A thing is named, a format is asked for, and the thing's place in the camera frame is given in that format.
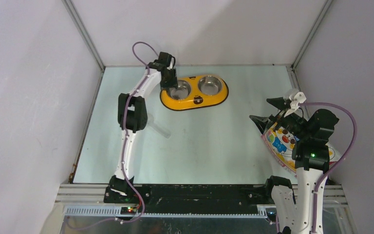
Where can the colourful pet food bag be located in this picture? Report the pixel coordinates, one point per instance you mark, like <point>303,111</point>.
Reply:
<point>282,145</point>

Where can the clear plastic scoop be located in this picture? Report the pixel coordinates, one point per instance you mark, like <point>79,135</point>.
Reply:
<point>160,130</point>

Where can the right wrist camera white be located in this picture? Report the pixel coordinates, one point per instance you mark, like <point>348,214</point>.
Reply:
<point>296,97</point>

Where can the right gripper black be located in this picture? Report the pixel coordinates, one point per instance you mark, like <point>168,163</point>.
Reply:
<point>263,123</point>

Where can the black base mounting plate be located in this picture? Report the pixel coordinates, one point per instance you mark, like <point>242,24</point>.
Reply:
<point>204,199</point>

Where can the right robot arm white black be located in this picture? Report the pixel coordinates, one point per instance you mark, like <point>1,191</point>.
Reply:
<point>299,213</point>

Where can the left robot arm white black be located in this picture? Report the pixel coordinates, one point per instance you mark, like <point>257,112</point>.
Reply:
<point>133,118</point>

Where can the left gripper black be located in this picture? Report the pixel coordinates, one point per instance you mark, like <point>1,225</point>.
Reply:
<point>173,83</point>

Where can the yellow double pet bowl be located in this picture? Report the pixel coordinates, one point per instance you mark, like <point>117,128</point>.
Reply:
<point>195,92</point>

